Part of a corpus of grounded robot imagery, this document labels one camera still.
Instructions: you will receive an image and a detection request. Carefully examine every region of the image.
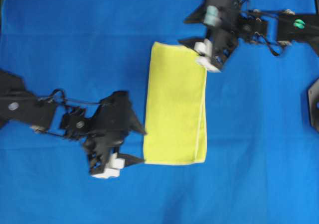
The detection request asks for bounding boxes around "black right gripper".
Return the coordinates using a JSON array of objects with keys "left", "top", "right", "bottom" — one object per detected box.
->
[{"left": 178, "top": 0, "right": 268, "bottom": 73}]

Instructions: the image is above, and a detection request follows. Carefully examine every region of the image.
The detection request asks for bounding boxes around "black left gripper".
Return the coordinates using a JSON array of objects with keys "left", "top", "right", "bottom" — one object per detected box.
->
[{"left": 59, "top": 91, "right": 147, "bottom": 179}]

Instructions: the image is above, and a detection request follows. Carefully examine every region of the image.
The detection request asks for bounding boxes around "yellow-green microfiber towel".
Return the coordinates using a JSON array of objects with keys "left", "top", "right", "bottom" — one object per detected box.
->
[{"left": 143, "top": 42, "right": 207, "bottom": 166}]

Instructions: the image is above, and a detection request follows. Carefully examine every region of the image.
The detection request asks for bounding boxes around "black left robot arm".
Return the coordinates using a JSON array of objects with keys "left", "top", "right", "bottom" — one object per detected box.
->
[{"left": 0, "top": 70, "right": 147, "bottom": 179}]

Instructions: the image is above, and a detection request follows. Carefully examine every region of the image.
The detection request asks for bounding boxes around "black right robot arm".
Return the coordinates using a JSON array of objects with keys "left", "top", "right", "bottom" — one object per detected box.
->
[{"left": 178, "top": 0, "right": 319, "bottom": 72}]

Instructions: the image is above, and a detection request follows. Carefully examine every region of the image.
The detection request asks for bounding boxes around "blue table cloth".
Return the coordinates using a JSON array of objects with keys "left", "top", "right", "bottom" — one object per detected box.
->
[{"left": 0, "top": 0, "right": 319, "bottom": 224}]

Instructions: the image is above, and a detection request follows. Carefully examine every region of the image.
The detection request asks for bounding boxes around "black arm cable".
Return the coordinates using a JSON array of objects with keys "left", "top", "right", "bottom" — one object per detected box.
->
[{"left": 37, "top": 88, "right": 105, "bottom": 110}]

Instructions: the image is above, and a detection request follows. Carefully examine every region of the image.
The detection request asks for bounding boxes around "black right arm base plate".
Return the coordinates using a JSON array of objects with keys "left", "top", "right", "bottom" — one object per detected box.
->
[{"left": 308, "top": 79, "right": 319, "bottom": 132}]

